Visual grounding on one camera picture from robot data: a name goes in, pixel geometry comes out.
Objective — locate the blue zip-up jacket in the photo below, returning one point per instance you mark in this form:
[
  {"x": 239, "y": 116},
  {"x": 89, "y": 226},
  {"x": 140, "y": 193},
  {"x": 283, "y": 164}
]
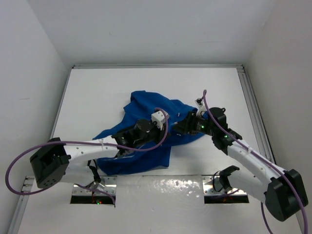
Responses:
[{"x": 142, "y": 104}]

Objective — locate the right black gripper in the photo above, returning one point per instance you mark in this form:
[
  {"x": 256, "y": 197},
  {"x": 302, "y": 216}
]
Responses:
[{"x": 187, "y": 125}]

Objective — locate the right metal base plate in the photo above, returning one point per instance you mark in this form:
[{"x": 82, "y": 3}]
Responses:
[{"x": 208, "y": 190}]

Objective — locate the aluminium frame rail right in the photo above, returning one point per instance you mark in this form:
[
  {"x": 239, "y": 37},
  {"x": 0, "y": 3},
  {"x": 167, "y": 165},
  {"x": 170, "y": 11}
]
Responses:
[{"x": 261, "y": 136}]

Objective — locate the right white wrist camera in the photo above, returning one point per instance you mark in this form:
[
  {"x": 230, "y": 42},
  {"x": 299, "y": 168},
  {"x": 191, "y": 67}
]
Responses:
[{"x": 201, "y": 108}]

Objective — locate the aluminium frame rail back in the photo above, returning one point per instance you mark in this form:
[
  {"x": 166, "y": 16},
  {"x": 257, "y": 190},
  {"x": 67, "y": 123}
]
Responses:
[{"x": 130, "y": 66}]

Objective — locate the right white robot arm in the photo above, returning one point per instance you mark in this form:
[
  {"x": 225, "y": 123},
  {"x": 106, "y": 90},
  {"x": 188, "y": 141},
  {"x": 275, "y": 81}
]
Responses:
[{"x": 282, "y": 192}]

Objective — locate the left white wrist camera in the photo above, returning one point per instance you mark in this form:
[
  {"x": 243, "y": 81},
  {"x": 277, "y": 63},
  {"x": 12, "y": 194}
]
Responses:
[{"x": 159, "y": 118}]

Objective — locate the metal base plate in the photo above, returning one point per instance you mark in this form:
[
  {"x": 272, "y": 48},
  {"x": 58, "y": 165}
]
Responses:
[
  {"x": 108, "y": 185},
  {"x": 208, "y": 190}
]

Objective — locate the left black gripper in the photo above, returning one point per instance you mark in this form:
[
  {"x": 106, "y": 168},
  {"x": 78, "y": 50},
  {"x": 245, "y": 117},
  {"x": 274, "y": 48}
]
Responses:
[{"x": 161, "y": 133}]

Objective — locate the aluminium frame rail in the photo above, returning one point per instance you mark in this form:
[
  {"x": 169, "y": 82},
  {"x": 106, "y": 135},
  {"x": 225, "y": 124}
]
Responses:
[
  {"x": 130, "y": 66},
  {"x": 261, "y": 136}
]

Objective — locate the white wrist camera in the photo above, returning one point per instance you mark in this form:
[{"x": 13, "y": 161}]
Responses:
[
  {"x": 159, "y": 118},
  {"x": 201, "y": 108}
]

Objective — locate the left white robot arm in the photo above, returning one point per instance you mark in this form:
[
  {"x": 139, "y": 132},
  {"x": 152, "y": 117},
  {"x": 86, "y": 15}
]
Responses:
[{"x": 59, "y": 161}]

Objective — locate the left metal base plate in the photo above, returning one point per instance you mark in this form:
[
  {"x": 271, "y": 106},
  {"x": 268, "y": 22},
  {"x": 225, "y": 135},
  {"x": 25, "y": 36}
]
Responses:
[{"x": 108, "y": 185}]

